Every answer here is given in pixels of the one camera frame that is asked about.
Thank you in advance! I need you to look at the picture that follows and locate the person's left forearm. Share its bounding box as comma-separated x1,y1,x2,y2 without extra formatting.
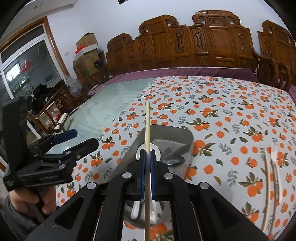
0,194,40,241

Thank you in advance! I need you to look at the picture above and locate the carved wooden armchair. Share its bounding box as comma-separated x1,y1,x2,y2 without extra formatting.
257,20,296,92

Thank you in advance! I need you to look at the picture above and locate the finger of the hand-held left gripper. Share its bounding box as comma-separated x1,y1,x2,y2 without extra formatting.
41,138,99,164
28,129,78,153

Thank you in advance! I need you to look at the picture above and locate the wooden framed glass door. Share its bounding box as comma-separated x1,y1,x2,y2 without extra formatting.
0,16,70,160

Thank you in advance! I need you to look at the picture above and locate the small brown cardboard box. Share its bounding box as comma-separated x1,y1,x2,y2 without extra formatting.
76,33,98,48

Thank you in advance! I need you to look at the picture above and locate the dark brown chopstick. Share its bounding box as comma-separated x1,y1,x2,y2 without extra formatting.
270,159,277,210

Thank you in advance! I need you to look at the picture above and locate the white plastic spoon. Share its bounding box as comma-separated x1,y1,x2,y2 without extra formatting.
136,143,162,161

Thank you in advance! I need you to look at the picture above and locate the pale chopstick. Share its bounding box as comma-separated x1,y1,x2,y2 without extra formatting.
272,148,281,202

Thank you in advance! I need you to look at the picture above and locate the rectangular metal tray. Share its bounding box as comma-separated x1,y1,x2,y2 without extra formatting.
117,124,194,230

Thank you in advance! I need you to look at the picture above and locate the light wooden chopstick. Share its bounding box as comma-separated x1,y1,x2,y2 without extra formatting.
144,101,151,241
262,152,270,231

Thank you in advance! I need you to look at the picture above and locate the cream table edge clamp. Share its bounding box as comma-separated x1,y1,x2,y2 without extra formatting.
55,113,70,132

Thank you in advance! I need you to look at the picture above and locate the metal spoon with holed handle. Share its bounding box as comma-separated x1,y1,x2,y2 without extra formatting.
170,144,191,158

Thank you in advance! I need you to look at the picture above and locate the labelled cardboard box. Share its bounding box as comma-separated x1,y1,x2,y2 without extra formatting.
38,111,59,131

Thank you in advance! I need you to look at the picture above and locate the wooden side chair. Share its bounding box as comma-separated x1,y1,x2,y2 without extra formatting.
27,79,75,135

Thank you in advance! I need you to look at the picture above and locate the large brown cardboard box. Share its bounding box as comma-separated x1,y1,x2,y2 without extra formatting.
73,50,103,77

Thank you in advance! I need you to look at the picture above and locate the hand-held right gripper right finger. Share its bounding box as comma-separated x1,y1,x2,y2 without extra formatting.
150,150,270,241

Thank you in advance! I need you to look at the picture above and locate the pile of black clothes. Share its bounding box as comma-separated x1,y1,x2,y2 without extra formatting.
32,84,48,99

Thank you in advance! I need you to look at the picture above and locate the long purple sofa cushion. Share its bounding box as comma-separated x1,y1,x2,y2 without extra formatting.
87,67,260,96

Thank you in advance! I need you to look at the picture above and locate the carved wooden sofa bench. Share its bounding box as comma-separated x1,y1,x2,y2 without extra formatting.
105,10,279,88

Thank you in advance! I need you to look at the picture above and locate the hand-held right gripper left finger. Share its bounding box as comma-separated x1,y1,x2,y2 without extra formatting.
25,150,147,241

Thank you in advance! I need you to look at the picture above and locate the plastic bag with dark contents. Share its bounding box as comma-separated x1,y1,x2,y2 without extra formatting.
65,75,83,97

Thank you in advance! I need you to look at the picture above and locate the red window decoration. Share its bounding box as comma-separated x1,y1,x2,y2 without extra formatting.
20,60,33,73

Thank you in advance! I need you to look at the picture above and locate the orange fruit print tablecloth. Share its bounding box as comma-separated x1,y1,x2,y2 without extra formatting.
55,75,296,241

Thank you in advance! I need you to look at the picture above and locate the small black fan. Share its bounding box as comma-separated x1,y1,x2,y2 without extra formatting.
94,60,104,80

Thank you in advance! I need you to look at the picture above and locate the person's left hand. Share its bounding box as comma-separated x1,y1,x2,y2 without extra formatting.
9,184,57,215

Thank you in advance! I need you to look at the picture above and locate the flat white box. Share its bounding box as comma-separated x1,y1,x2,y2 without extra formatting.
73,44,99,60

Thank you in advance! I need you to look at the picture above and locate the square purple seat cushion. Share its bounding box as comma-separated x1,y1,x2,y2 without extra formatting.
288,85,296,105

